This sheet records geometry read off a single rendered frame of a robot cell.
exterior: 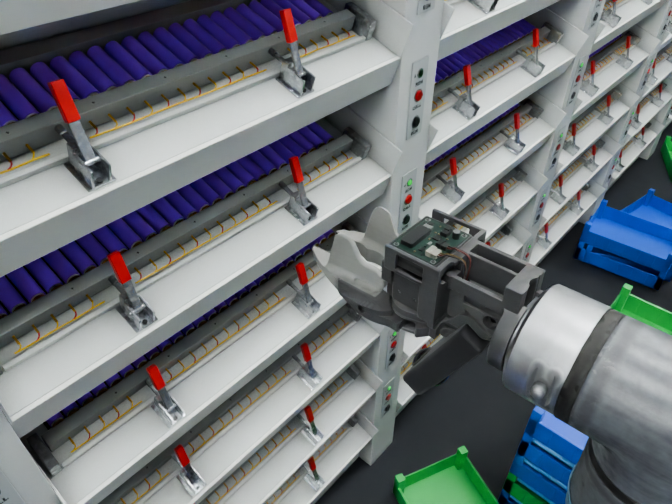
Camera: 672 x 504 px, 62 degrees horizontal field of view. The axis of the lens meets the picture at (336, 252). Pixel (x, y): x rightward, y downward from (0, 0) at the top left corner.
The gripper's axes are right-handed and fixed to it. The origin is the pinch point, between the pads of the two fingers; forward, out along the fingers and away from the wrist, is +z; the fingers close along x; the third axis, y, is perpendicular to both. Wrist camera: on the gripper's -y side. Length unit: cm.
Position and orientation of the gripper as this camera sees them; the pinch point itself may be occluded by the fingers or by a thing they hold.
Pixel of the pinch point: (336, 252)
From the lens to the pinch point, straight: 55.4
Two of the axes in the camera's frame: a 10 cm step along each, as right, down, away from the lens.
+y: -0.2, -7.9, -6.2
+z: -7.4, -4.0, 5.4
